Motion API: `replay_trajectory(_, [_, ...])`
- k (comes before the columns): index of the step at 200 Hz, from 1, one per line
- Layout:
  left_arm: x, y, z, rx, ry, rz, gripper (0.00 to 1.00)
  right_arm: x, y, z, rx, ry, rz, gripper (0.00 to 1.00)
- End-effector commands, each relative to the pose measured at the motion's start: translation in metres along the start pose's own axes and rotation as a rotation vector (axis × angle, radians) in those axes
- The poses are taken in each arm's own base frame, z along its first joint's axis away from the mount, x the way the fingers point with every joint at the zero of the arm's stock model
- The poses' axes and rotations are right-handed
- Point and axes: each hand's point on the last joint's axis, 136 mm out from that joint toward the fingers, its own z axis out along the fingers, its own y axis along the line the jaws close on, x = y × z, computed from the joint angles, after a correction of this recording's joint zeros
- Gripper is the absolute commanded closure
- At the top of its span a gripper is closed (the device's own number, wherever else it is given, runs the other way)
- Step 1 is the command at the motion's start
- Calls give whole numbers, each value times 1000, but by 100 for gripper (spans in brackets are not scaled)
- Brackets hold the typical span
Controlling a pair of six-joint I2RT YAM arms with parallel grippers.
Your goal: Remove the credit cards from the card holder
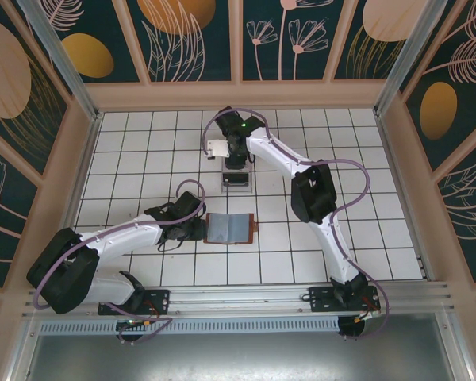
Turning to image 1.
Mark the brown leather card holder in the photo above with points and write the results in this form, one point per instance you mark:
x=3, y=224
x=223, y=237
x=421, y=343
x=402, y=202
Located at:
x=230, y=228

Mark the black card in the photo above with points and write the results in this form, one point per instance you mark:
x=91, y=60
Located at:
x=236, y=180

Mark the clear plastic box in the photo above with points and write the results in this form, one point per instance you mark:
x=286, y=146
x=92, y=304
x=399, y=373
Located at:
x=238, y=190

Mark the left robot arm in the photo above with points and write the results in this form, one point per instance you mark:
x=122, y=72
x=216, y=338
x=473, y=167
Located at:
x=119, y=238

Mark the grey metal sheet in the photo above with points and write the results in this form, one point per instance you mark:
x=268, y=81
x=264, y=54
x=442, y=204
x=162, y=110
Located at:
x=238, y=357

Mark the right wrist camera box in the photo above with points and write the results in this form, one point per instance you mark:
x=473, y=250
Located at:
x=218, y=147

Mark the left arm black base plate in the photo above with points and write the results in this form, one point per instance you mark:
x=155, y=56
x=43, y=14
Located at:
x=158, y=299

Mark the aluminium front rail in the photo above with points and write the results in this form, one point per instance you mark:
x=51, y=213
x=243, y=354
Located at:
x=238, y=297

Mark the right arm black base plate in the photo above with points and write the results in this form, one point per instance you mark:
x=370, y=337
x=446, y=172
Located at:
x=321, y=301

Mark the aluminium corner post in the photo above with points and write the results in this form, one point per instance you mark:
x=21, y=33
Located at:
x=59, y=51
x=404, y=51

